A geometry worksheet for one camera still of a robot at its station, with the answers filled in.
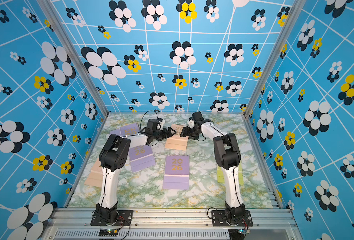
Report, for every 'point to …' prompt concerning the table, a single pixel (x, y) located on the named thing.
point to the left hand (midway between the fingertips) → (174, 132)
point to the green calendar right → (220, 176)
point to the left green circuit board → (108, 232)
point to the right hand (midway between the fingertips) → (186, 135)
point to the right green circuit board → (238, 233)
